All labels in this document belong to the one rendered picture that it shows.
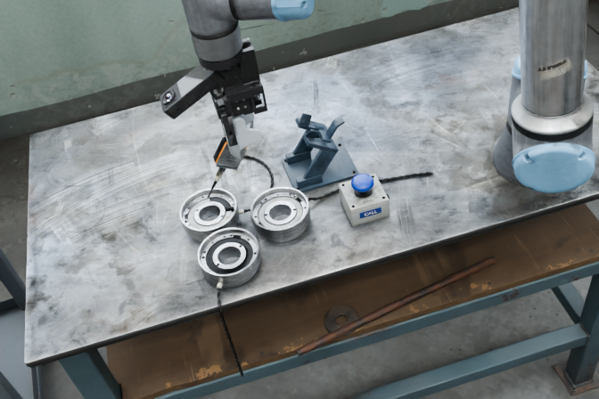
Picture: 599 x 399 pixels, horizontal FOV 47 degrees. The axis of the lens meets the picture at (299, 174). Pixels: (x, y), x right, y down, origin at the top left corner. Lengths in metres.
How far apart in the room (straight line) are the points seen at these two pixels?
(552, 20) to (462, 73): 0.62
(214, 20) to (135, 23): 1.78
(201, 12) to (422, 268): 0.75
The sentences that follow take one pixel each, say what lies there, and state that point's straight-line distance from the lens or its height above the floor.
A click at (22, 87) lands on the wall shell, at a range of 2.94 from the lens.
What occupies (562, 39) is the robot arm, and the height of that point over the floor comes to 1.19.
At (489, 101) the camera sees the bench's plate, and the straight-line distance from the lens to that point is 1.48.
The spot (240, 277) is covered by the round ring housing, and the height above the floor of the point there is 0.83.
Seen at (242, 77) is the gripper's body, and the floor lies 1.09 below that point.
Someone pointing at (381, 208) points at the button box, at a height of 0.83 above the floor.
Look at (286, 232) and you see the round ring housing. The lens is 1.19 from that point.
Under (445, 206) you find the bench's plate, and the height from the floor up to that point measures 0.80.
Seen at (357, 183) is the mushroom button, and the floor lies 0.87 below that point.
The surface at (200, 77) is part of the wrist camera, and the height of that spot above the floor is 1.10.
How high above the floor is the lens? 1.72
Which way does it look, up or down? 44 degrees down
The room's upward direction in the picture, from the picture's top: 9 degrees counter-clockwise
